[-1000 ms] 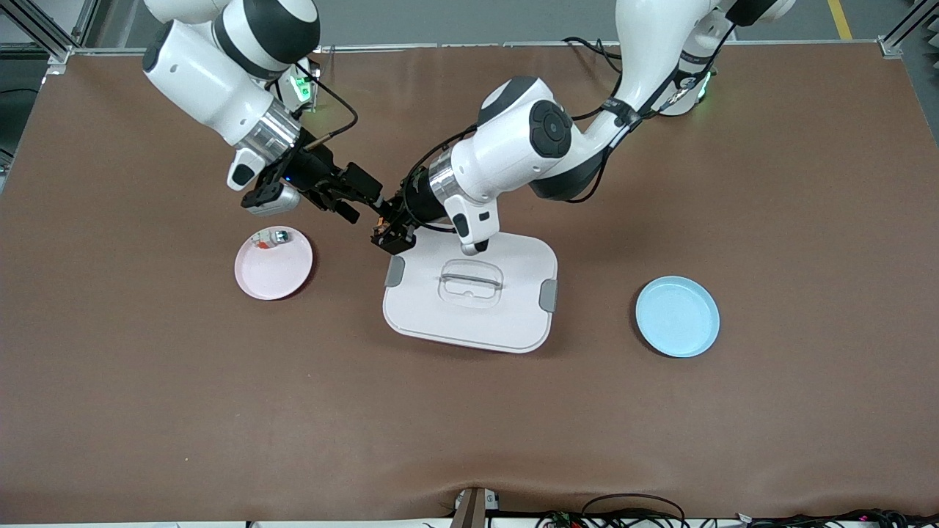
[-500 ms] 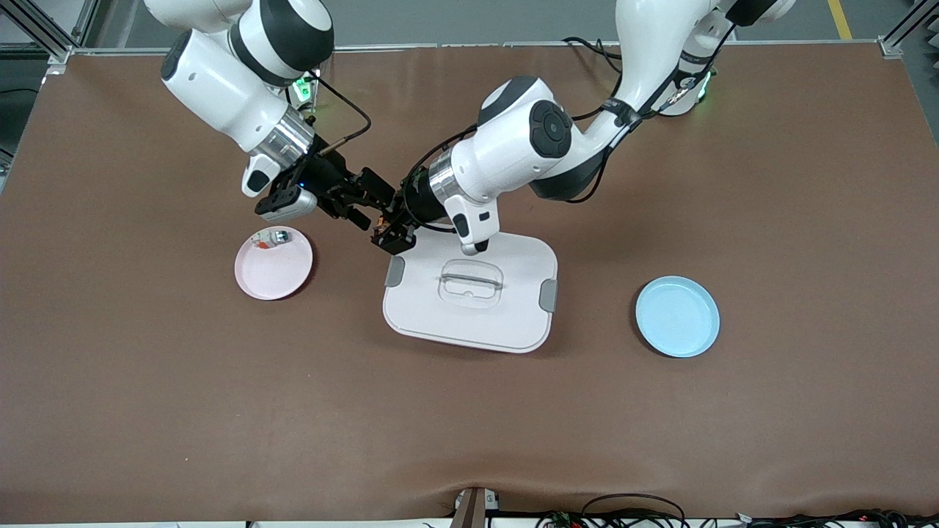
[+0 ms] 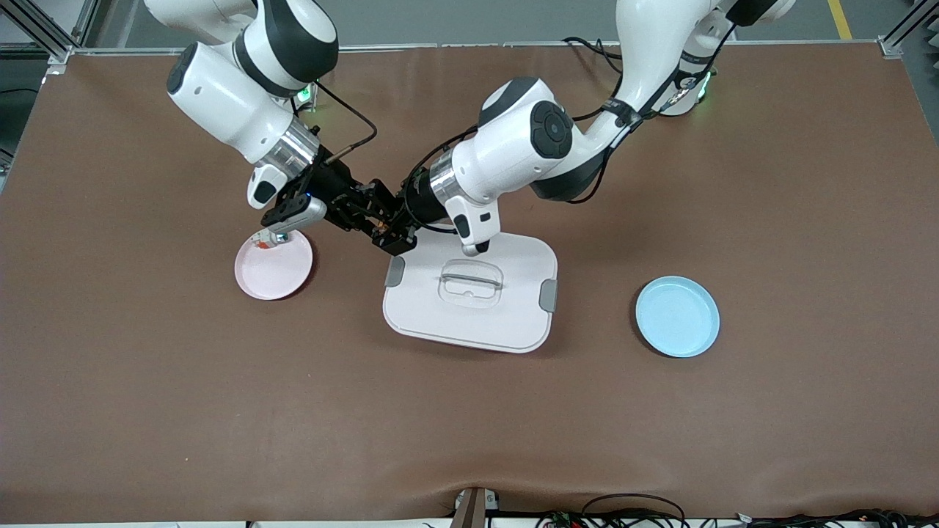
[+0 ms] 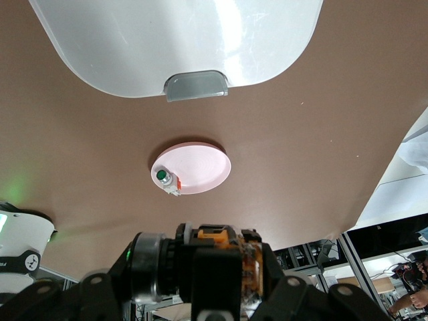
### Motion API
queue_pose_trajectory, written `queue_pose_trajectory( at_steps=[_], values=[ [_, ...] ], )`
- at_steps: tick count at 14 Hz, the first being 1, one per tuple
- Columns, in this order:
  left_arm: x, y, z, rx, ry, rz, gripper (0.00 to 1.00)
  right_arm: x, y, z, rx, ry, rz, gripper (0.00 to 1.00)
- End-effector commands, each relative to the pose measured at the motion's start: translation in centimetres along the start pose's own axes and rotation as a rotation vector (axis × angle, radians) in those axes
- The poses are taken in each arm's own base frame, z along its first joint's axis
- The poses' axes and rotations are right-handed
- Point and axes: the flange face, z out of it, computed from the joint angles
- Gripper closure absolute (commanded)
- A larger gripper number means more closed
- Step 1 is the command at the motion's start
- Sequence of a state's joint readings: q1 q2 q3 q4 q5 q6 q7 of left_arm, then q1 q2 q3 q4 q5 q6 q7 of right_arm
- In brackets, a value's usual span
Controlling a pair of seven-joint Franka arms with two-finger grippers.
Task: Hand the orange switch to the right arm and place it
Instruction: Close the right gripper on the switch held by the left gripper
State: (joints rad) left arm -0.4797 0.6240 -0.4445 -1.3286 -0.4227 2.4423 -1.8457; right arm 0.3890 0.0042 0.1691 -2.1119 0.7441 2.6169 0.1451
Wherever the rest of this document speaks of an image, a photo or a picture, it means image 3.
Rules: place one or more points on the light blue round plate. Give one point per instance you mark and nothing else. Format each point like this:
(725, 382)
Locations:
(677, 317)

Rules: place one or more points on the pink container with white lid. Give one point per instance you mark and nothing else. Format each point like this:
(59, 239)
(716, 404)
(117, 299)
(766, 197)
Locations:
(469, 315)

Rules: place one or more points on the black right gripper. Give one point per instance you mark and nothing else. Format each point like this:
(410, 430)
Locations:
(334, 185)

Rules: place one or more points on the small white red item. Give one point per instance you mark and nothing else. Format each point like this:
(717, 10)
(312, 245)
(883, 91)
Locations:
(260, 239)

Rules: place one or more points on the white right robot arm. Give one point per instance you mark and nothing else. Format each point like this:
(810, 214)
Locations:
(220, 95)

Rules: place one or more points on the aluminium frame profile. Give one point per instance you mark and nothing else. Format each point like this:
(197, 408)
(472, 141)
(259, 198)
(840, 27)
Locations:
(906, 33)
(51, 33)

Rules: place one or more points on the grey metal table bracket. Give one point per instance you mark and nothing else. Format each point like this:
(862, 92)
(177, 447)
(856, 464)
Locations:
(473, 510)

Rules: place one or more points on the pink round plate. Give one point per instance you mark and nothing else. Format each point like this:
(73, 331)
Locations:
(275, 275)

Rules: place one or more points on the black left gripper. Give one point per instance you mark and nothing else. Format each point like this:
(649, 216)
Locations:
(419, 203)

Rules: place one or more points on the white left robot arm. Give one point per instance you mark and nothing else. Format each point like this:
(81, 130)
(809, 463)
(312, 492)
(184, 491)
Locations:
(513, 139)

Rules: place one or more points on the brown table mat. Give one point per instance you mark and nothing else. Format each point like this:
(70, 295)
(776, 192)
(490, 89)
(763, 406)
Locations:
(469, 425)

